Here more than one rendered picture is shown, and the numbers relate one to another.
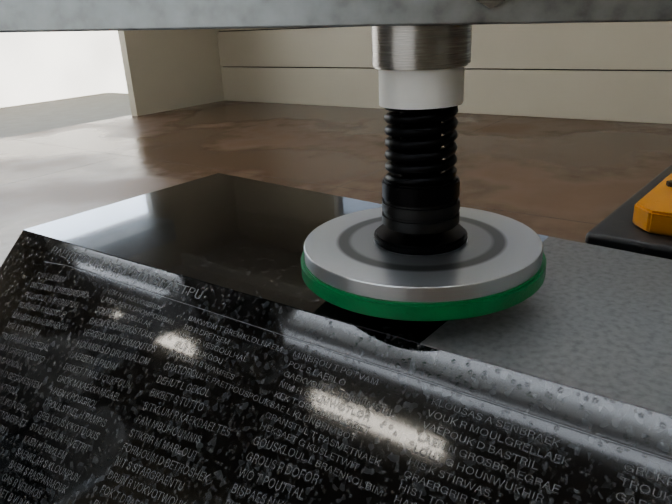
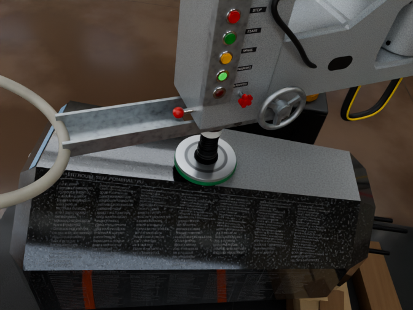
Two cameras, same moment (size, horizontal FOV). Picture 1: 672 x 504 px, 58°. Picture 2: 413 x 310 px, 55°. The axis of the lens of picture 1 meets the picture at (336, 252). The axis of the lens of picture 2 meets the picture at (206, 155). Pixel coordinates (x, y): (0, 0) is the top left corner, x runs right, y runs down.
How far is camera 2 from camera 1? 0.99 m
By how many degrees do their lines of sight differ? 42
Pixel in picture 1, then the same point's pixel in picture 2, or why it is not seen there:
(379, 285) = (211, 179)
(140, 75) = not seen: outside the picture
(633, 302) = (250, 155)
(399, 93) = (210, 135)
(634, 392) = (259, 186)
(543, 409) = (244, 194)
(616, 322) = (249, 165)
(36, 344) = (78, 208)
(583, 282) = (237, 150)
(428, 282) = (220, 176)
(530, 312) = not seen: hidden behind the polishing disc
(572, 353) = (245, 178)
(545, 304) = not seen: hidden behind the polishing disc
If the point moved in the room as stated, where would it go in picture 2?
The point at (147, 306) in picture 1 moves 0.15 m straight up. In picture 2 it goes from (122, 188) to (121, 158)
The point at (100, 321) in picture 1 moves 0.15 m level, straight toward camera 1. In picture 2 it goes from (104, 196) to (139, 218)
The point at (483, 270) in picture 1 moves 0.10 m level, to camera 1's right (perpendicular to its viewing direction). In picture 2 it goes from (228, 167) to (251, 157)
